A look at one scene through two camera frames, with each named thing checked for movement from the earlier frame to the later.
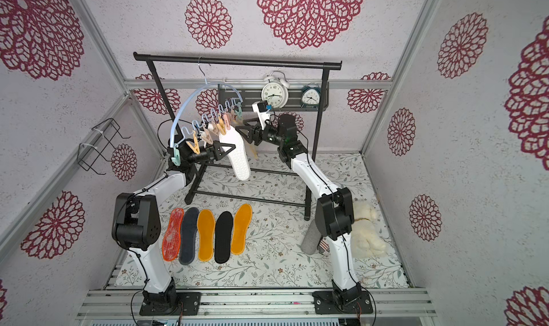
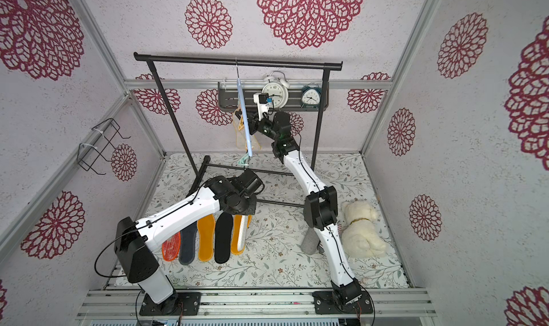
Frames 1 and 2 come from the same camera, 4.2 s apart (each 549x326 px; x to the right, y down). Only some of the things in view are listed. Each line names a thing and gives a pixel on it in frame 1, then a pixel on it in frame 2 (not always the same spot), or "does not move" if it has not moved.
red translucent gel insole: [171, 242] does not move
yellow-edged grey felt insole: [243, 219] does not move
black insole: [223, 236] does not move
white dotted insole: [237, 155] → [243, 232]
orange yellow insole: [206, 220] does not move
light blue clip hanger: [217, 121] → [246, 160]
